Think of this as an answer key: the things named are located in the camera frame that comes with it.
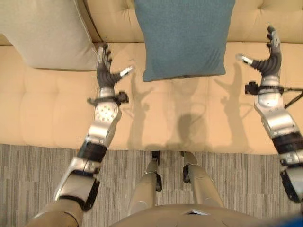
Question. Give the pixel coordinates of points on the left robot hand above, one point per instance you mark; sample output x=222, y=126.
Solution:
x=105, y=75

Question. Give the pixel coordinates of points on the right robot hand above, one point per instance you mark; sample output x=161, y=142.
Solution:
x=270, y=64

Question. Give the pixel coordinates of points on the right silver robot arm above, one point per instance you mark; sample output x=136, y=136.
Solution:
x=278, y=118

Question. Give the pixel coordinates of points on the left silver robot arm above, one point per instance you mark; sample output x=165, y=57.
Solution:
x=94, y=151

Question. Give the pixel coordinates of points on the cream tufted sofa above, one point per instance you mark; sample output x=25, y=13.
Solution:
x=151, y=99

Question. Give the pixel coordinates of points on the beige grey cushion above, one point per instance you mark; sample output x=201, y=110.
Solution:
x=48, y=33

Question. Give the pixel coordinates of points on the teal blue cushion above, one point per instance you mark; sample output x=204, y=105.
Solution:
x=184, y=39

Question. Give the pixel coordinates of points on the grey striped carpet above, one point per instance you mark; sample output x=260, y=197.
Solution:
x=28, y=177

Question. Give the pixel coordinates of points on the silver robot body and legs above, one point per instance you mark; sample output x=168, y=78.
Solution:
x=170, y=201

